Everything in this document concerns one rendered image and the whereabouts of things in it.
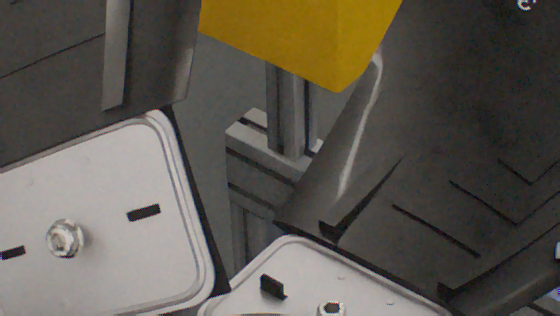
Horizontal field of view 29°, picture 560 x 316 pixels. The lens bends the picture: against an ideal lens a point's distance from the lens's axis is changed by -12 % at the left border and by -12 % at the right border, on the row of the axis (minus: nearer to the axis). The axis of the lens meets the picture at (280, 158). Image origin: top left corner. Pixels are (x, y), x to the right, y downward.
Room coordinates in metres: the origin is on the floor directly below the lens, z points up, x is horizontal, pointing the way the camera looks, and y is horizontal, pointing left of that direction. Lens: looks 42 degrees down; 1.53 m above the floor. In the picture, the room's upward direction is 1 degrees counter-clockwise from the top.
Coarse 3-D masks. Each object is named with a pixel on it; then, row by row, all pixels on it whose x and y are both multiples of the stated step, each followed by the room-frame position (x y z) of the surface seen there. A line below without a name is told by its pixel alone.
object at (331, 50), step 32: (224, 0) 0.73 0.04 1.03; (256, 0) 0.71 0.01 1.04; (288, 0) 0.69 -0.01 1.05; (320, 0) 0.68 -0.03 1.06; (352, 0) 0.68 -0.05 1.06; (384, 0) 0.71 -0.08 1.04; (224, 32) 0.73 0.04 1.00; (256, 32) 0.71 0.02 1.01; (288, 32) 0.69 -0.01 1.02; (320, 32) 0.68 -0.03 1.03; (352, 32) 0.68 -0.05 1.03; (384, 32) 0.71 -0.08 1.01; (288, 64) 0.69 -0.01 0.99; (320, 64) 0.68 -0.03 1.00; (352, 64) 0.68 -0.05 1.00
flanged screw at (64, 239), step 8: (56, 224) 0.26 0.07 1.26; (64, 224) 0.26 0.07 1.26; (72, 224) 0.26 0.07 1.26; (48, 232) 0.26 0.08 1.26; (56, 232) 0.26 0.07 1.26; (64, 232) 0.26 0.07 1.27; (72, 232) 0.26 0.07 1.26; (80, 232) 0.26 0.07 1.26; (48, 240) 0.26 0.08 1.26; (56, 240) 0.26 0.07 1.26; (64, 240) 0.26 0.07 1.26; (72, 240) 0.26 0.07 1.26; (80, 240) 0.26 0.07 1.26; (48, 248) 0.26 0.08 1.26; (56, 248) 0.26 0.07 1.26; (64, 248) 0.26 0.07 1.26; (72, 248) 0.26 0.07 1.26; (80, 248) 0.26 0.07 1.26; (56, 256) 0.25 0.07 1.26; (64, 256) 0.25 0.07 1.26; (72, 256) 0.26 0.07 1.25
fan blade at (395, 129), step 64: (448, 0) 0.48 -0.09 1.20; (384, 64) 0.43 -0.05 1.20; (448, 64) 0.43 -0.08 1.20; (512, 64) 0.44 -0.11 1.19; (384, 128) 0.39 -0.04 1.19; (448, 128) 0.39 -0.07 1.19; (512, 128) 0.39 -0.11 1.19; (320, 192) 0.36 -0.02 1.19; (384, 192) 0.35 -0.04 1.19; (448, 192) 0.35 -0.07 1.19; (512, 192) 0.35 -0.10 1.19; (384, 256) 0.32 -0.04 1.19; (448, 256) 0.32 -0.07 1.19; (512, 256) 0.32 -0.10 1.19
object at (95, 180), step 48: (96, 144) 0.29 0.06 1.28; (144, 144) 0.29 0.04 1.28; (0, 192) 0.28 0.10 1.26; (48, 192) 0.28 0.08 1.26; (96, 192) 0.28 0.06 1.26; (144, 192) 0.28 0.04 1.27; (0, 240) 0.27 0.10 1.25; (96, 240) 0.27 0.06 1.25; (144, 240) 0.26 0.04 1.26; (192, 240) 0.26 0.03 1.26; (0, 288) 0.26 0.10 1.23; (48, 288) 0.26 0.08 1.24; (96, 288) 0.26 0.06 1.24; (144, 288) 0.25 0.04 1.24; (192, 288) 0.25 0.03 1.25
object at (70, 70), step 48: (0, 0) 0.33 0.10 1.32; (48, 0) 0.32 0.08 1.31; (96, 0) 0.32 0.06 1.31; (144, 0) 0.32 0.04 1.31; (192, 0) 0.32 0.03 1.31; (0, 48) 0.31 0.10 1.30; (48, 48) 0.31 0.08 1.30; (96, 48) 0.31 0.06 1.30; (144, 48) 0.30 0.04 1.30; (192, 48) 0.30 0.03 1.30; (0, 96) 0.30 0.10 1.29; (48, 96) 0.30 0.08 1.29; (96, 96) 0.30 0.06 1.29; (144, 96) 0.29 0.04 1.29; (0, 144) 0.29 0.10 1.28; (48, 144) 0.29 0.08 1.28
